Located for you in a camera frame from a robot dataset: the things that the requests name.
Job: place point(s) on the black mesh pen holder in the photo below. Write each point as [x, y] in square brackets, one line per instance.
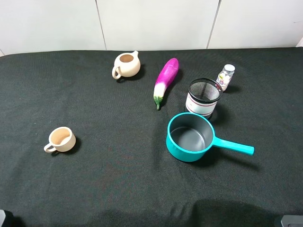
[203, 95]

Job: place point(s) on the black tablecloth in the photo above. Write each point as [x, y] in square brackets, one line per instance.
[120, 173]

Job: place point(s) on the purple white toy eggplant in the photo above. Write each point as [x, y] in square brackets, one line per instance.
[165, 78]

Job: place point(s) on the small clear candy jar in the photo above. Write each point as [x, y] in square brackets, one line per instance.
[225, 76]

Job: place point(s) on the teal saucepan with handle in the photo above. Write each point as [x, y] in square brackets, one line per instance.
[190, 136]

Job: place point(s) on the small beige ceramic cup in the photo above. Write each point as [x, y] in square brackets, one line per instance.
[61, 139]

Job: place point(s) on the beige ceramic teapot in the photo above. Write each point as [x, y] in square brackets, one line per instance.
[126, 65]

